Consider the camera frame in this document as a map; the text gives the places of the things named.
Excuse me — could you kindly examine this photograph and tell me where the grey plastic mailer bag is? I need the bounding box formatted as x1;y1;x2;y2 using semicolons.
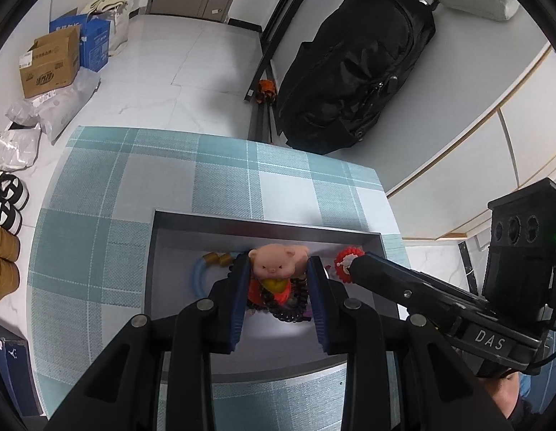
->
33;66;101;145

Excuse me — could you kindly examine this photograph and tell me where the dark blue shoe box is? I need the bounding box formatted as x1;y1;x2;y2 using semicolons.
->
0;330;29;416

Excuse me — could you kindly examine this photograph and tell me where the brown shoe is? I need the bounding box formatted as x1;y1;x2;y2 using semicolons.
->
0;256;21;304
0;224;21;261

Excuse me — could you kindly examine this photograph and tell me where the pink pig charm hair tie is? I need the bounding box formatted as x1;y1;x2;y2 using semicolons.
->
248;243;311;281

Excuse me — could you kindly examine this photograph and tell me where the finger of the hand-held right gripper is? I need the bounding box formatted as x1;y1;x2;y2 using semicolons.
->
350;251;490;338

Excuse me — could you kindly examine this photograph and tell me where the blue bracelet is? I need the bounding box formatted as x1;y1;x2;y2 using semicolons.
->
190;251;236;299

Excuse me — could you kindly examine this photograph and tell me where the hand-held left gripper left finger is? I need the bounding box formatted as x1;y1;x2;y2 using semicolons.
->
45;255;254;431

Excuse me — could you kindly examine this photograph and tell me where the person's right forearm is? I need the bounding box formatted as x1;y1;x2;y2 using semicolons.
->
502;395;554;431

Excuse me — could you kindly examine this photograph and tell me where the black metal door frame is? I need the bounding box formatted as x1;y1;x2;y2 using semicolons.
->
242;0;328;149

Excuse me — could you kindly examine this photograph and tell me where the blue denim clothing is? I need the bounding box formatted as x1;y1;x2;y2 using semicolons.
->
518;354;556;414

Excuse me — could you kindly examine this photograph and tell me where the small clear plastic package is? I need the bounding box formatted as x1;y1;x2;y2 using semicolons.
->
6;99;41;127

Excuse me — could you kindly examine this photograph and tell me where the person's right hand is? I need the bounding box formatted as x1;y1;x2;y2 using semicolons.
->
477;368;523;420

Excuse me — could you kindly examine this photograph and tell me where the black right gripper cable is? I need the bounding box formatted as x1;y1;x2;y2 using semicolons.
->
515;330;556;376

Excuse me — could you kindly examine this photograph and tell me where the orange black tool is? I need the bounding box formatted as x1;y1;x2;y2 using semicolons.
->
254;79;277;106

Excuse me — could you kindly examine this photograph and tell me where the blue cardboard carton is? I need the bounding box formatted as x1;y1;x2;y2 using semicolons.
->
49;13;113;73

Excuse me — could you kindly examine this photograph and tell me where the red flower charm hair tie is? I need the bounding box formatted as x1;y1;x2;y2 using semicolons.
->
334;246;364;284

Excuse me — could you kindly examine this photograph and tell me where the white cabinet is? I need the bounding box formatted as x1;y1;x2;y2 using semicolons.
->
386;40;556;243

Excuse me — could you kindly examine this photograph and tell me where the teal checked tablecloth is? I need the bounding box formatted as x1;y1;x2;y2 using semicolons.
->
29;126;411;431

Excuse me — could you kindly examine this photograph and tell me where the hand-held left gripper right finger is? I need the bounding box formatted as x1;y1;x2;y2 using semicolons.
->
306;256;514;431

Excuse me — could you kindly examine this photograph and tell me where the black white sandal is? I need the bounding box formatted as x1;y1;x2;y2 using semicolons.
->
0;171;29;209
0;198;24;236

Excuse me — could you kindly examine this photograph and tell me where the cream tote bag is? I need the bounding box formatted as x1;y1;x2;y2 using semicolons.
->
78;0;127;15

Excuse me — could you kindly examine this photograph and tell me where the black backpack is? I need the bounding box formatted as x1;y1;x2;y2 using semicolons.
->
275;0;438;156

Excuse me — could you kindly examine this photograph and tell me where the brown cardboard carton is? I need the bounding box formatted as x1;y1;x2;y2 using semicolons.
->
18;26;81;99

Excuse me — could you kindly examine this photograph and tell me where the grey metal tray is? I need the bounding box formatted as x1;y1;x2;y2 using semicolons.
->
143;209;402;384

